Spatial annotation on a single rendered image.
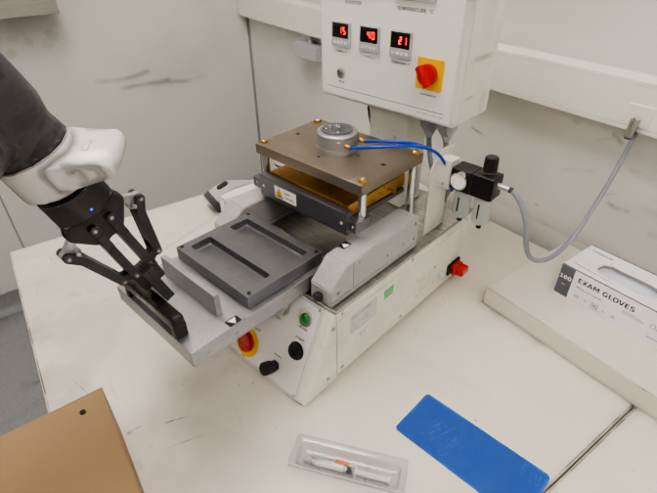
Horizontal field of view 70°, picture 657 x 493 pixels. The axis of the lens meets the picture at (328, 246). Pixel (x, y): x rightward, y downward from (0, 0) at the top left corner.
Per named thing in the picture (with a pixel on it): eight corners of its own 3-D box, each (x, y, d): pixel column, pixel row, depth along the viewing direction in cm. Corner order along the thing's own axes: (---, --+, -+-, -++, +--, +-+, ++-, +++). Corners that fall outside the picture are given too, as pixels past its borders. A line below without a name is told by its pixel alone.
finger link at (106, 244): (98, 224, 58) (88, 232, 57) (146, 277, 66) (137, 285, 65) (83, 212, 60) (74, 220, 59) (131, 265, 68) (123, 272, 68)
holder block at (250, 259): (250, 222, 94) (248, 211, 93) (323, 262, 83) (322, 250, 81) (178, 258, 84) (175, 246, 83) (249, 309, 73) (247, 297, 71)
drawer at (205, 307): (255, 233, 98) (251, 200, 93) (333, 277, 85) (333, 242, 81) (122, 302, 80) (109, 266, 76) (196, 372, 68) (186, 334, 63)
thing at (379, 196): (328, 162, 105) (328, 120, 100) (410, 194, 93) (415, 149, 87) (271, 189, 95) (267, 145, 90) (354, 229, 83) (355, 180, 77)
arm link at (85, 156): (-22, 160, 51) (16, 196, 56) (21, 198, 44) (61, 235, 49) (72, 95, 56) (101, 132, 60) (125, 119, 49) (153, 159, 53)
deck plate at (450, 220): (355, 166, 126) (355, 163, 125) (472, 211, 106) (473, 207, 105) (212, 238, 98) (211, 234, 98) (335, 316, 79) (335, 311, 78)
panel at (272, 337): (199, 321, 102) (219, 242, 97) (296, 400, 85) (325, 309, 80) (192, 323, 100) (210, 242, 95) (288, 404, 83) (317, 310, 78)
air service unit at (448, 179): (440, 206, 98) (450, 139, 89) (505, 232, 90) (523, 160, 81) (425, 215, 95) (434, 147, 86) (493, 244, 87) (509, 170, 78)
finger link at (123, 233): (89, 208, 60) (98, 201, 61) (139, 258, 69) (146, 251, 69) (104, 219, 58) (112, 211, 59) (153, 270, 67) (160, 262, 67)
